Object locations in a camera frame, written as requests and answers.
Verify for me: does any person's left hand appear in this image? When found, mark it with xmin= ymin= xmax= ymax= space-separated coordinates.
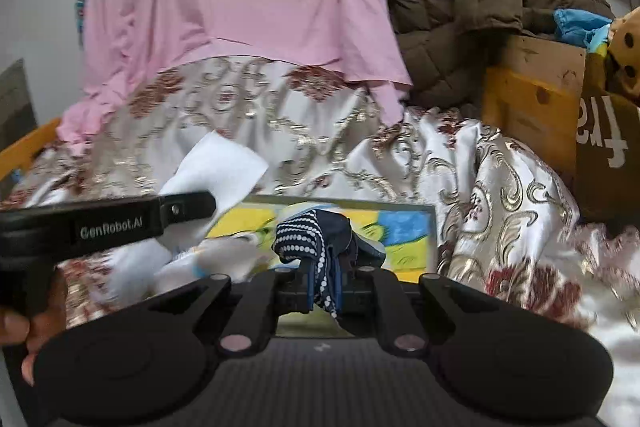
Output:
xmin=0 ymin=270 xmax=67 ymax=386

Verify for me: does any white and blue sock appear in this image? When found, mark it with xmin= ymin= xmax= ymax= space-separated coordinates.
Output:
xmin=153 ymin=232 xmax=273 ymax=295

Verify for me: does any navy dotted sock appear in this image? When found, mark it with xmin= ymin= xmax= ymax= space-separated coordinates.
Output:
xmin=271 ymin=208 xmax=386 ymax=319

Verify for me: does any brown bag with white letters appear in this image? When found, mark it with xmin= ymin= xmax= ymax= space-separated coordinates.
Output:
xmin=574 ymin=53 xmax=639 ymax=228

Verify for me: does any grey face mask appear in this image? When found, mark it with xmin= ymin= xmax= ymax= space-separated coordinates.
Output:
xmin=108 ymin=132 xmax=268 ymax=307

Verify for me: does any floral satin bedspread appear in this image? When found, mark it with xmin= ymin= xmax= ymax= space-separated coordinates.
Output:
xmin=0 ymin=56 xmax=640 ymax=427

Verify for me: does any wooden bed frame right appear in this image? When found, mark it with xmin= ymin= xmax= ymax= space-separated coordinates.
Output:
xmin=482 ymin=36 xmax=586 ymax=184

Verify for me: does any wooden bed rail left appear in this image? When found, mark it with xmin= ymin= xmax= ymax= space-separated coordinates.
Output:
xmin=0 ymin=118 xmax=61 ymax=180

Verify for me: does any colourful clothes pile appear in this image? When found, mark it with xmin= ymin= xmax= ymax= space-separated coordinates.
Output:
xmin=553 ymin=8 xmax=640 ymax=105

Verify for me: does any colourful wall poster left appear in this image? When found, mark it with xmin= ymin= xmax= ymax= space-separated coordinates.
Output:
xmin=74 ymin=0 xmax=86 ymax=48

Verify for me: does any grey door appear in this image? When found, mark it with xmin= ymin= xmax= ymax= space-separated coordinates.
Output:
xmin=0 ymin=60 xmax=38 ymax=150

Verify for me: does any grey tray with colourful picture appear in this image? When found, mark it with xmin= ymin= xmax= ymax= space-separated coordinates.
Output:
xmin=207 ymin=196 xmax=435 ymax=338

